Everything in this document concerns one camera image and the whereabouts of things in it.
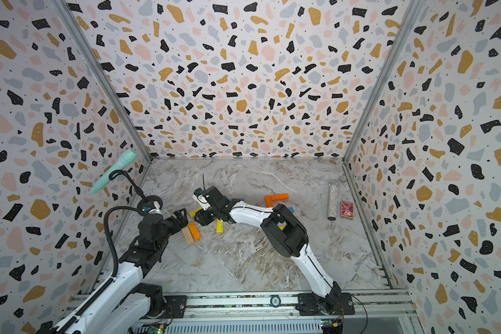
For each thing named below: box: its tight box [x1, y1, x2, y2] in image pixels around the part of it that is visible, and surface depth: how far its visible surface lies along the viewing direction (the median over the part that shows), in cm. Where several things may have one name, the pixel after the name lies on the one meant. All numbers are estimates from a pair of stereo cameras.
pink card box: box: [340, 200, 355, 221], surface depth 101 cm
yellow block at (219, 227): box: [216, 219, 224, 234], surface depth 94 cm
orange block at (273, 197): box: [269, 193, 289, 202], surface depth 108 cm
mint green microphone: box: [89, 148, 138, 195], surface depth 78 cm
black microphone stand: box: [109, 169, 149, 204], surface depth 81 cm
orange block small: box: [187, 221, 202, 241], surface depth 93 cm
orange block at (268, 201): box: [264, 195, 274, 209], surface depth 105 cm
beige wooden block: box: [181, 226, 195, 245], surface depth 91 cm
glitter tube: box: [327, 179, 339, 221], surface depth 103 cm
